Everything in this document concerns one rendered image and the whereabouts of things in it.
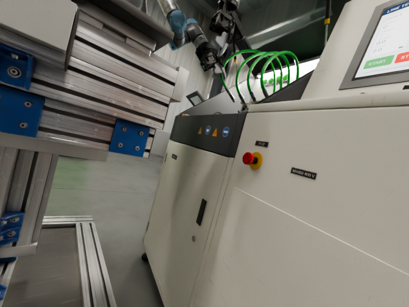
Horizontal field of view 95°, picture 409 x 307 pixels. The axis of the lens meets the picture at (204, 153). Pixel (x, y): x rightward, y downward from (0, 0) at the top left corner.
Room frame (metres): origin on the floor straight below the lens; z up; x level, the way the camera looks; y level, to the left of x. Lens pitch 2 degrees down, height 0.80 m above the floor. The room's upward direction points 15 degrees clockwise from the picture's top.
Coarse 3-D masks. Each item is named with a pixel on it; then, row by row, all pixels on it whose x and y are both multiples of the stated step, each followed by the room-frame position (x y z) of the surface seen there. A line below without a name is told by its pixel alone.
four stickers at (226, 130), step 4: (200, 128) 0.90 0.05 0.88; (208, 128) 0.84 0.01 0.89; (216, 128) 0.78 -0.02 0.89; (224, 128) 0.73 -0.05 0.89; (228, 128) 0.71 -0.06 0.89; (200, 132) 0.89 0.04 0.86; (208, 132) 0.83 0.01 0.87; (212, 132) 0.80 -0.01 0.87; (216, 132) 0.77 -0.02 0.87; (224, 132) 0.72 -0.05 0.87; (228, 132) 0.70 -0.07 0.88; (216, 136) 0.77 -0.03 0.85; (224, 136) 0.72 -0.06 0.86
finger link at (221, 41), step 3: (222, 33) 0.79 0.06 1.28; (225, 33) 0.80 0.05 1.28; (222, 36) 0.79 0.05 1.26; (225, 36) 0.80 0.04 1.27; (216, 39) 0.78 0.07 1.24; (219, 39) 0.79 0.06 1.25; (222, 39) 0.80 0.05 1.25; (225, 39) 0.80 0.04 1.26; (219, 42) 0.79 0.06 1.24; (222, 42) 0.80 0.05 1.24; (225, 42) 0.80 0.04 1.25; (219, 45) 0.80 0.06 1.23; (222, 45) 0.80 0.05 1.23; (225, 45) 0.80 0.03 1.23; (222, 48) 0.81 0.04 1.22; (225, 48) 0.81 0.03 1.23; (222, 51) 0.81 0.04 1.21; (219, 54) 0.82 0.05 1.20
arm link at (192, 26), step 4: (188, 20) 1.01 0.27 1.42; (192, 20) 1.01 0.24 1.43; (188, 24) 1.01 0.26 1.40; (192, 24) 1.01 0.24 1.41; (196, 24) 1.01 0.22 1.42; (188, 28) 1.00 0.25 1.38; (192, 28) 1.01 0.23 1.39; (196, 28) 1.01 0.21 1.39; (200, 28) 1.03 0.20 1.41; (188, 32) 1.00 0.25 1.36; (192, 32) 1.01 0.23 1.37; (196, 32) 1.01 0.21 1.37; (200, 32) 1.01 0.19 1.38; (192, 36) 1.02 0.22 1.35; (196, 36) 1.01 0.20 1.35; (192, 40) 1.03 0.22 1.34
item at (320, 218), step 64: (384, 0) 0.68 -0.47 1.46; (320, 64) 0.77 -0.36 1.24; (256, 128) 0.58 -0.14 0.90; (320, 128) 0.42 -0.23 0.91; (384, 128) 0.33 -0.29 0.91; (256, 192) 0.52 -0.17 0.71; (320, 192) 0.39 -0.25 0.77; (384, 192) 0.30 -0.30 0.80; (256, 256) 0.47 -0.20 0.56; (320, 256) 0.36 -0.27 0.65; (384, 256) 0.29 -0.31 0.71
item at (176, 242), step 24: (168, 168) 1.14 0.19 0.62; (192, 168) 0.88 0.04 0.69; (216, 168) 0.72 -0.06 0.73; (168, 192) 1.06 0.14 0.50; (192, 192) 0.83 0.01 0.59; (216, 192) 0.68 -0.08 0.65; (168, 216) 0.98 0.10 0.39; (192, 216) 0.78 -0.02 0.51; (144, 240) 1.22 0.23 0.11; (168, 240) 0.92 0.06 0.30; (192, 240) 0.73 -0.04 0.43; (168, 264) 0.86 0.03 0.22; (192, 264) 0.70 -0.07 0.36; (168, 288) 0.82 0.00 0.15; (192, 288) 0.67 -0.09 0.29
